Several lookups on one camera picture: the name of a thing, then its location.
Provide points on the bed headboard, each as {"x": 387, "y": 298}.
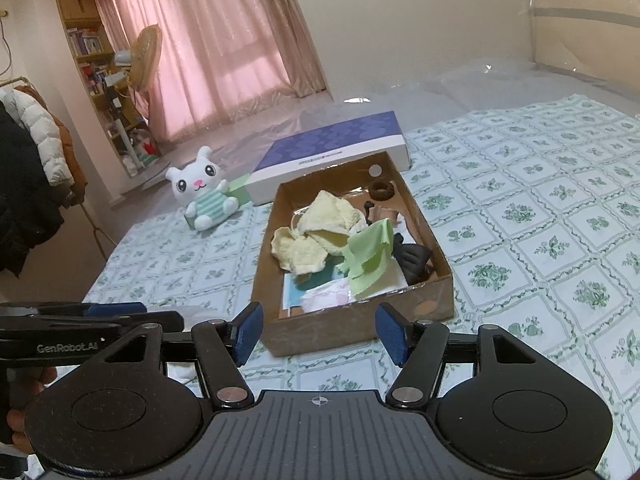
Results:
{"x": 590, "y": 25}

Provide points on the yellow towel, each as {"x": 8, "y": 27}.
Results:
{"x": 320, "y": 220}

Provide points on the brown jacket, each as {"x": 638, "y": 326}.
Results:
{"x": 70, "y": 150}

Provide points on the pink curtain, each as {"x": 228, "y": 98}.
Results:
{"x": 210, "y": 35}

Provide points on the purple white flat box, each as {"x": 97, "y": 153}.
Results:
{"x": 330, "y": 145}

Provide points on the clear plastic sheet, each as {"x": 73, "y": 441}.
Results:
{"x": 450, "y": 85}

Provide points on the black coat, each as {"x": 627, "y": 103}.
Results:
{"x": 25, "y": 200}

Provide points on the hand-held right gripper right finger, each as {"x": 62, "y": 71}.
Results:
{"x": 392, "y": 332}

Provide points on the black hair claw clip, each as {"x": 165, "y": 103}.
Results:
{"x": 412, "y": 260}

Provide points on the dark brown hair scrunchie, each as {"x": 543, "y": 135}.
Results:
{"x": 382, "y": 191}

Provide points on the white plush toy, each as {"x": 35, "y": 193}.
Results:
{"x": 200, "y": 185}

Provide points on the person's left hand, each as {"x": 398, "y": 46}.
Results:
{"x": 30, "y": 385}

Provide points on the brown cardboard box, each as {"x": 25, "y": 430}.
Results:
{"x": 320, "y": 332}

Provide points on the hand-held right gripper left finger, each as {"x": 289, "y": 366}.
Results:
{"x": 250, "y": 332}

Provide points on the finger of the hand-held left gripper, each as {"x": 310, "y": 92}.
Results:
{"x": 115, "y": 308}
{"x": 160, "y": 320}

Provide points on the white desk lamp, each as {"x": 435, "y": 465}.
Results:
{"x": 121, "y": 57}

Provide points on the light green cloth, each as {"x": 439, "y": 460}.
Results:
{"x": 370, "y": 255}

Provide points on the row of books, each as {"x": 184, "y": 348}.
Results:
{"x": 85, "y": 42}

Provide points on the white down jacket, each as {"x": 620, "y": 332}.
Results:
{"x": 42, "y": 130}

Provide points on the wooden bookshelf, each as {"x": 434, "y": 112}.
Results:
{"x": 82, "y": 15}

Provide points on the standing fan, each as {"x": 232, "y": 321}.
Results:
{"x": 145, "y": 55}

